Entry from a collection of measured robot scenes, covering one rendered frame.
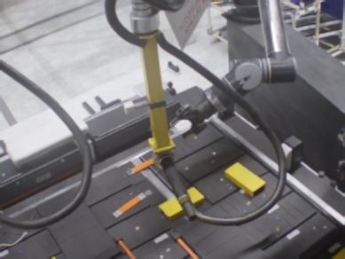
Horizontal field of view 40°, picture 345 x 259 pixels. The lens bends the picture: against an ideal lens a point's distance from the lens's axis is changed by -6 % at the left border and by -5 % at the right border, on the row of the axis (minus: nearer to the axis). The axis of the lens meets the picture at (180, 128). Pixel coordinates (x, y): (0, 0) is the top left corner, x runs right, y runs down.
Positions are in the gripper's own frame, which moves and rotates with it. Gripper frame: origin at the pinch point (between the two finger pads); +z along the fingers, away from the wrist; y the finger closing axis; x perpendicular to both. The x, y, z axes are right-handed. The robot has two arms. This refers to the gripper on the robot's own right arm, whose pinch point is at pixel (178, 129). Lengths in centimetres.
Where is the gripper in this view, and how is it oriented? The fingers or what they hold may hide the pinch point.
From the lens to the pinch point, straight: 191.4
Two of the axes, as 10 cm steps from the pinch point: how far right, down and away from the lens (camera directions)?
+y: 5.5, 5.4, 6.4
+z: -7.8, 6.2, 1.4
